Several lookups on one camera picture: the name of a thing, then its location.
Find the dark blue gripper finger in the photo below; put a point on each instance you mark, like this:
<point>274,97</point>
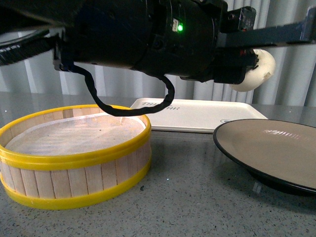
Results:
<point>298,33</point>

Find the white steamed bun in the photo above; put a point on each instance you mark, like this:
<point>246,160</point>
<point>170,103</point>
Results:
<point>263,70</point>

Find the white rectangular tray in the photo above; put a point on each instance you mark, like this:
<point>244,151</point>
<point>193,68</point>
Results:
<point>200,116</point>

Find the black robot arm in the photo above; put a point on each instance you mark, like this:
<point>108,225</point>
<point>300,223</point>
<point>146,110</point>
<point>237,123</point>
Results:
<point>111,33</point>

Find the white steamer liner cloth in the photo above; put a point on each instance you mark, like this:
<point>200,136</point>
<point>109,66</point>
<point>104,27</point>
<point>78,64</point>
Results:
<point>76,135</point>

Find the brown plate with black rim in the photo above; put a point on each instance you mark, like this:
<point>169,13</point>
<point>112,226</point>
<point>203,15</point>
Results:
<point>279,154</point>

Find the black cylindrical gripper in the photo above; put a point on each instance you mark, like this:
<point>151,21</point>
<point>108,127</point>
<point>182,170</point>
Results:
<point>188,40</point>

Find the yellow-rimmed wooden steamer basket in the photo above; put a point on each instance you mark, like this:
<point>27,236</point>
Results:
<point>71,181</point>

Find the grey pleated curtain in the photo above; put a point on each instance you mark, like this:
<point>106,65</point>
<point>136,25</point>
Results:
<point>293,83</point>

